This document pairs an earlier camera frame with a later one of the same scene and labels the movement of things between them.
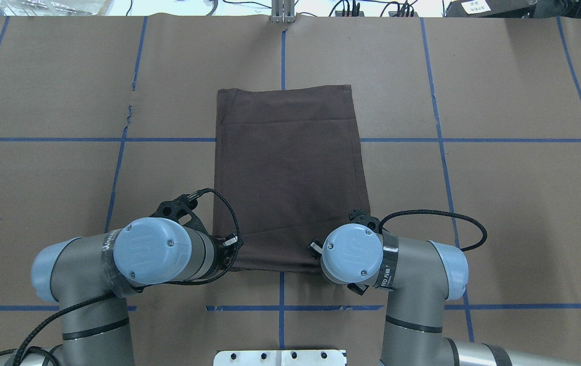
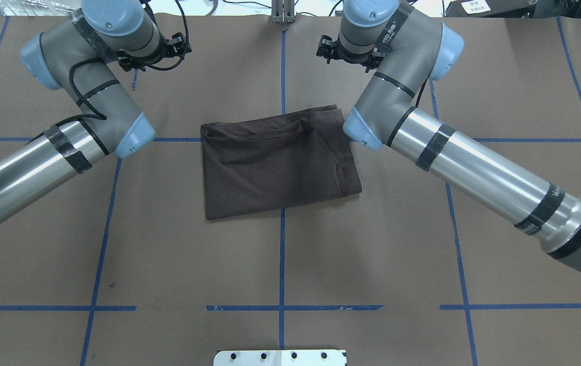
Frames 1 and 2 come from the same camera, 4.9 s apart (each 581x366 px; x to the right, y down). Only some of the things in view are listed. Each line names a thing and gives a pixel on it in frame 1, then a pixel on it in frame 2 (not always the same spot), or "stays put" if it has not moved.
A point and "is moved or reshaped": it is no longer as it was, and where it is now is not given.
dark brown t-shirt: (288, 173) is moved or reshaped
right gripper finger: (315, 248) to (326, 48)
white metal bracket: (280, 358) stays put
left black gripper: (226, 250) to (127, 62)
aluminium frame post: (282, 11) stays put
